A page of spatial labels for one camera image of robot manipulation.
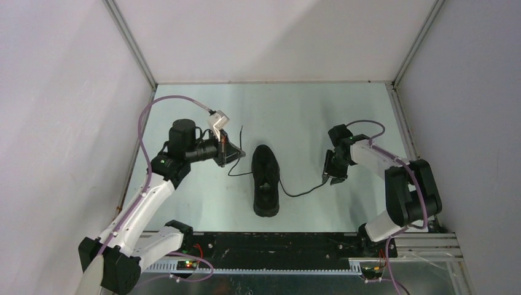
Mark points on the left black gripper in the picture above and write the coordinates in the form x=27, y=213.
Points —
x=227, y=152

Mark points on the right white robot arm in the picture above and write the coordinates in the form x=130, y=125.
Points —
x=411, y=194

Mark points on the right circuit board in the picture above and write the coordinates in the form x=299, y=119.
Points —
x=371, y=273

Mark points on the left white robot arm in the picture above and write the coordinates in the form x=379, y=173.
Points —
x=116, y=259

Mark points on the left circuit board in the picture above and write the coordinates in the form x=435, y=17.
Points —
x=186, y=265

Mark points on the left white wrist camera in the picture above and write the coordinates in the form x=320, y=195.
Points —
x=217, y=120

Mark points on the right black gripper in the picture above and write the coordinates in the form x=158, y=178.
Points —
x=339, y=176

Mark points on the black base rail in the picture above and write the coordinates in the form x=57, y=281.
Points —
x=307, y=251

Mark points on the black shoe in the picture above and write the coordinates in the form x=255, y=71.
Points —
x=266, y=176

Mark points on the circuit board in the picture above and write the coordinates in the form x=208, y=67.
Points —
x=371, y=273
x=186, y=265

